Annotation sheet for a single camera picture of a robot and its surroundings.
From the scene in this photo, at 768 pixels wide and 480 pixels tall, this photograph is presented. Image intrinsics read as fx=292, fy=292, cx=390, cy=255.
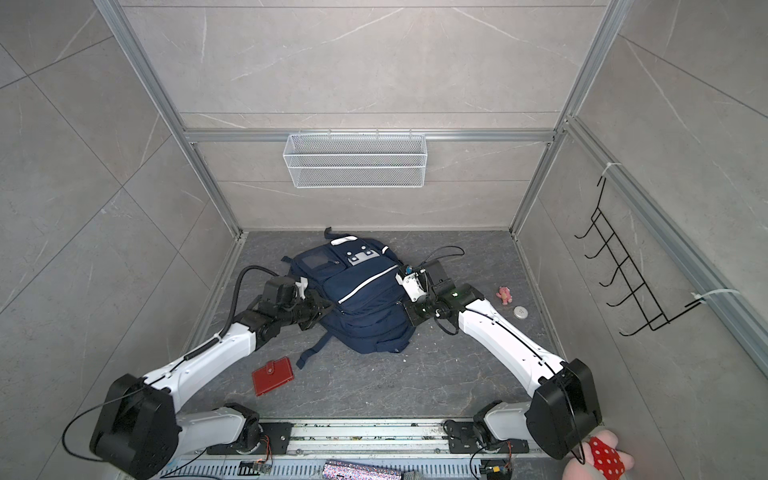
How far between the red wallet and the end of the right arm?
16.7 inches

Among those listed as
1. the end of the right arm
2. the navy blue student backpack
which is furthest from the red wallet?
the end of the right arm

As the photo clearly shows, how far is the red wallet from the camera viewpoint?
829 millimetres

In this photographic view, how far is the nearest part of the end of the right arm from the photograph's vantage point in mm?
568

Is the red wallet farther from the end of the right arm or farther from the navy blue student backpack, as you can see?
the end of the right arm
